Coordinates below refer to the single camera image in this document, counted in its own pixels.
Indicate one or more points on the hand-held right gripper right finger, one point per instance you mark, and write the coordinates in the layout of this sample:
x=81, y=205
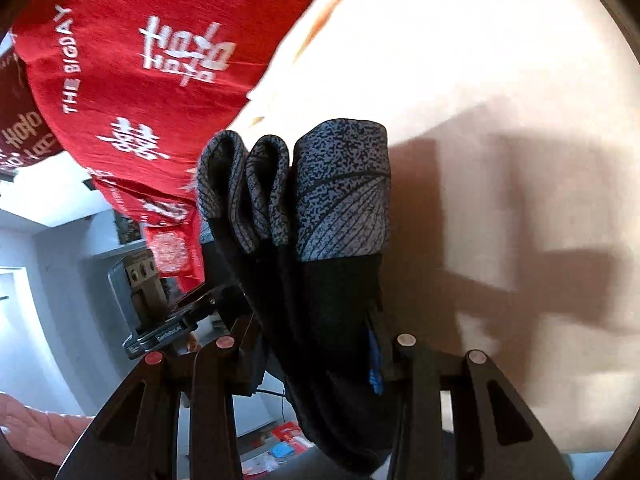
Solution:
x=375, y=375

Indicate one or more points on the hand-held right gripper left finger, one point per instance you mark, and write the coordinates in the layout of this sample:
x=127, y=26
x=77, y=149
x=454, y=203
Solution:
x=241, y=362

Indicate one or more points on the dark pants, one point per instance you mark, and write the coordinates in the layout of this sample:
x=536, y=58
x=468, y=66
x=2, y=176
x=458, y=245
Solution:
x=320, y=285

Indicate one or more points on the red patterned pillow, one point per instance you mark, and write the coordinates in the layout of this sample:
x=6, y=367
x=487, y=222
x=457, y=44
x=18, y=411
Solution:
x=172, y=255

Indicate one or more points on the red packet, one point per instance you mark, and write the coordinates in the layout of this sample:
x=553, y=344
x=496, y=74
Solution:
x=290, y=440

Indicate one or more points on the red printed blanket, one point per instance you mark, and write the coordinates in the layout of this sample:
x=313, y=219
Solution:
x=150, y=110

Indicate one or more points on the dark red printed cloth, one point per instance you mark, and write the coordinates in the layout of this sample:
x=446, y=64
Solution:
x=25, y=125

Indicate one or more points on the white bed sheet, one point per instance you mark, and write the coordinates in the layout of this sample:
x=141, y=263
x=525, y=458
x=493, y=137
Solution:
x=500, y=85

